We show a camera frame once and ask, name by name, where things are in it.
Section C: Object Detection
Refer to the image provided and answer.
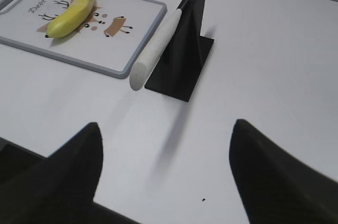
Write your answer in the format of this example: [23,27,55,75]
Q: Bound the yellow plastic banana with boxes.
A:
[45,0,95,38]

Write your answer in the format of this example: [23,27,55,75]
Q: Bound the white-handled cleaver knife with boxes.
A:
[129,0,191,91]

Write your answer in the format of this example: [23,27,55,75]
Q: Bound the black knife stand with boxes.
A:
[145,0,214,102]

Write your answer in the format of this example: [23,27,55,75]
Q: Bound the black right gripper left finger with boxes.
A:
[1,122,134,223]

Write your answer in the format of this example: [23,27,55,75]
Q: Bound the white grey-rimmed cutting board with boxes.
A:
[1,0,167,79]

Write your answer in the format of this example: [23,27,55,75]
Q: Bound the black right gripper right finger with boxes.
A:
[229,119,337,223]

